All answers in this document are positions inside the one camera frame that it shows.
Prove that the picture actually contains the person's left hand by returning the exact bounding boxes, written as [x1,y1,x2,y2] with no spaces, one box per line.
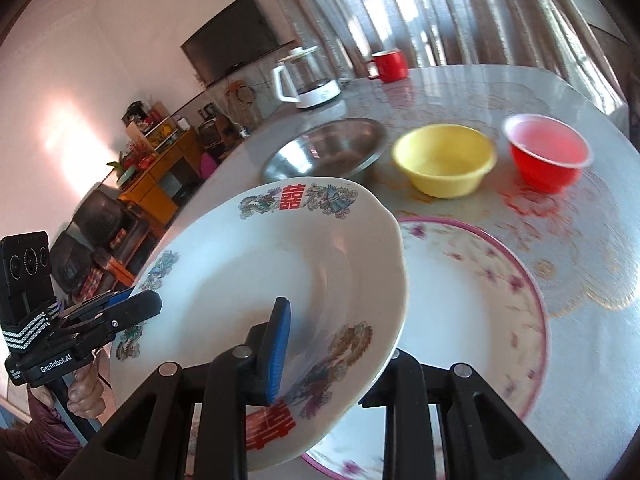
[67,361,107,418]

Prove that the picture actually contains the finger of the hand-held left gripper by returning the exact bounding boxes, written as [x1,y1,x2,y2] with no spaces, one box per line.
[60,287,133,326]
[74,291,163,348]

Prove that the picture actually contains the red plastic bowl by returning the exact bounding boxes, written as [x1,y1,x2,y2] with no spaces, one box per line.
[502,114,594,194]

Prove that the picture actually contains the glass kettle white base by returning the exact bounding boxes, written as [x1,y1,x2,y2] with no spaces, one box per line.
[271,46,342,111]

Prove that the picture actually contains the person's left forearm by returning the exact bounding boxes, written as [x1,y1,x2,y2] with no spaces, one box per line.
[0,385,83,480]

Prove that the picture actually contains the black leather armchair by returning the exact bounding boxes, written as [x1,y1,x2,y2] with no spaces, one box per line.
[50,232,96,296]
[72,191,126,248]

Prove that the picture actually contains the black wall television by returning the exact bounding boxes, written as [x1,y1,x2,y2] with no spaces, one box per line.
[180,0,296,86]

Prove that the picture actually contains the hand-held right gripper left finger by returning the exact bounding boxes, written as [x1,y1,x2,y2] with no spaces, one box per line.
[65,297,292,480]

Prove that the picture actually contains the yellow plastic bowl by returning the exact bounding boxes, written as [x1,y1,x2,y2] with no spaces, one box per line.
[391,125,497,198]

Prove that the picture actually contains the floral lace table mat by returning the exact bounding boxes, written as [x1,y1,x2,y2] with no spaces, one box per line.
[345,72,640,321]

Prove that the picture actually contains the stainless steel bowl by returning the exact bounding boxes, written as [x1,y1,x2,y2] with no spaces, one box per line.
[261,117,388,186]

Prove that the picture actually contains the red mug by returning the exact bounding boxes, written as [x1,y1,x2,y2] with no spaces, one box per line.
[365,49,408,84]

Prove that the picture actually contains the pink rimmed floral plate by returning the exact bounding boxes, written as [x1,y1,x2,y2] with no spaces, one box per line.
[300,217,550,479]

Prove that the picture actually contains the beige sheer curtain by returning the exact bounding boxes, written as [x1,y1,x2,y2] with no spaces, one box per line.
[280,0,626,81]

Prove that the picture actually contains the orange wooden cabinet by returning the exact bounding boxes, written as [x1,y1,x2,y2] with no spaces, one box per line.
[117,127,206,226]

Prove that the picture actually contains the black speaker box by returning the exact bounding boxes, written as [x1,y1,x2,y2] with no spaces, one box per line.
[197,115,236,148]

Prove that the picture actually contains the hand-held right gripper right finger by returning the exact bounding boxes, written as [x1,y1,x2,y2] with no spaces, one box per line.
[360,350,568,480]

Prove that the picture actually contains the bentwood chair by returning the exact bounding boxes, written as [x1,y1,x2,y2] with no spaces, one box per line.
[225,80,256,126]

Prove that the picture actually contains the cluttered small shelf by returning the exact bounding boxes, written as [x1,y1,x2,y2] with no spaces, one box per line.
[121,101,176,153]

